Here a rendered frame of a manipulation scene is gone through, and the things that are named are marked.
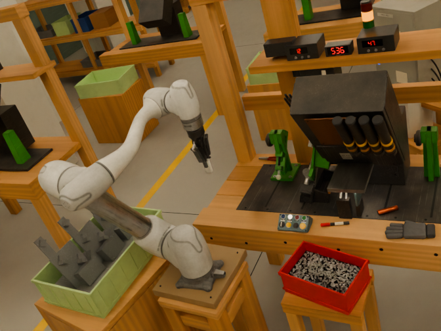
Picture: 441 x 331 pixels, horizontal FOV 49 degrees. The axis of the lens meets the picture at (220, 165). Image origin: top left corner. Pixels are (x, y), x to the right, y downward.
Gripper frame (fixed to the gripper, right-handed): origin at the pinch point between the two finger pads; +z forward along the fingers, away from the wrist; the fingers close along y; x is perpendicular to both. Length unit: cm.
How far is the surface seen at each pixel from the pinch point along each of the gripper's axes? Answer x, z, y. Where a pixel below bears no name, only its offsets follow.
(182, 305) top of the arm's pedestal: -7, 46, 42
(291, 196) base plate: 20, 41, -32
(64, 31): -494, 41, -421
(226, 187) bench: -22, 43, -40
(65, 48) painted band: -672, 113, -571
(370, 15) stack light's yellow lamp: 63, -36, -68
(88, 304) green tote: -53, 44, 53
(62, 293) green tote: -68, 39, 53
